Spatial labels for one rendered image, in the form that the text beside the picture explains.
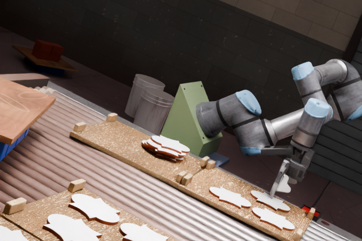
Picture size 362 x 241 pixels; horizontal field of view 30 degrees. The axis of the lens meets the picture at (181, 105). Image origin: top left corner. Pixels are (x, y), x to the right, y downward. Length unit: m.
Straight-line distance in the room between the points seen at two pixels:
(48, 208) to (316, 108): 0.97
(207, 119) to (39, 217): 1.23
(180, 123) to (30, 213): 1.19
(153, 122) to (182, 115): 3.22
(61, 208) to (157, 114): 4.22
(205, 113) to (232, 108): 0.12
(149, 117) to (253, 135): 3.27
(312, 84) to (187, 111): 0.59
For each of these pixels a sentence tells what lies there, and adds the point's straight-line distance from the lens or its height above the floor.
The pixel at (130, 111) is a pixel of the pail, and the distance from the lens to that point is 6.35.
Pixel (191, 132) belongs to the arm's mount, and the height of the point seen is 0.97.
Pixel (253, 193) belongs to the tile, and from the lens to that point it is 2.35.
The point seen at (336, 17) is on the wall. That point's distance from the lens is 6.89.
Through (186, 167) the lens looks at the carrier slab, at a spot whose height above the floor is 0.94.
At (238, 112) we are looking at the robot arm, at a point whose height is 1.11.
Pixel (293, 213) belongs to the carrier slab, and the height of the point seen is 0.94.
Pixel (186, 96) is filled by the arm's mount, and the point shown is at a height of 1.09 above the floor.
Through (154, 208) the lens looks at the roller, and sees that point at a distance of 1.96.
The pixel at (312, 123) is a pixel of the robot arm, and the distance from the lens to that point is 2.24.
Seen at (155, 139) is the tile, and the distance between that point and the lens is 2.38.
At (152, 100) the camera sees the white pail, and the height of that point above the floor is 0.32.
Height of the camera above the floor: 1.63
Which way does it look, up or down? 12 degrees down
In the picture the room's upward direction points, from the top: 21 degrees clockwise
